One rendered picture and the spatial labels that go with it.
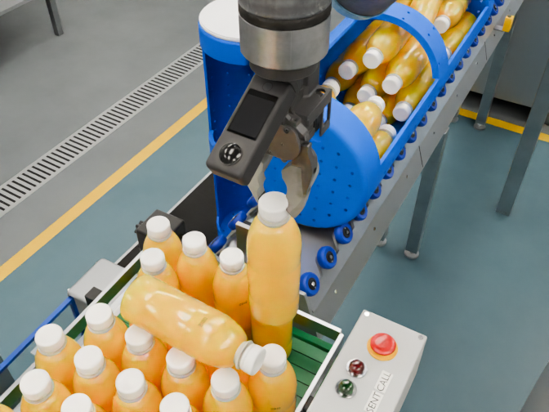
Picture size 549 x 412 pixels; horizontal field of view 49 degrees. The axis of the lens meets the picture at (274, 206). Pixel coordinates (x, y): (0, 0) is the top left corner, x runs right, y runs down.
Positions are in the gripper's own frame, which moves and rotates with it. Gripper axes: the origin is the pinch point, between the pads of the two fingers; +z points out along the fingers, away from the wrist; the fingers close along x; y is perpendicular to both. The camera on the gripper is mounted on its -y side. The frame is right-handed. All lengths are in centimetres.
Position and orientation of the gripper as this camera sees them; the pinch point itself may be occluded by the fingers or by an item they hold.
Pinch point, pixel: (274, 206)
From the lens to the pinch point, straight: 74.5
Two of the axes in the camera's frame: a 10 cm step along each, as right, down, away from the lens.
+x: -8.7, -3.4, 3.5
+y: 4.9, -6.1, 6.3
